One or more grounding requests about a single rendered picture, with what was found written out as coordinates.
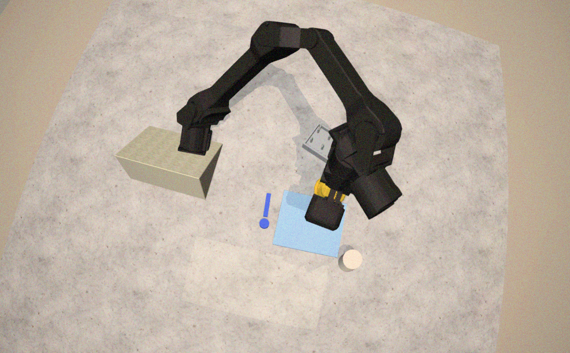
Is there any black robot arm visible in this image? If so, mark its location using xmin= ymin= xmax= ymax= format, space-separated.
xmin=176 ymin=21 xmax=402 ymax=219

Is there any grey dish rack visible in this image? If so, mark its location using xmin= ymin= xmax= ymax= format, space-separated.
xmin=302 ymin=122 xmax=333 ymax=163

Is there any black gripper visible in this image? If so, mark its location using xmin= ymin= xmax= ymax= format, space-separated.
xmin=304 ymin=140 xmax=354 ymax=231

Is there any light blue flat mat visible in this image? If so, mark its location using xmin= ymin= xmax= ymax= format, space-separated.
xmin=272 ymin=190 xmax=347 ymax=258

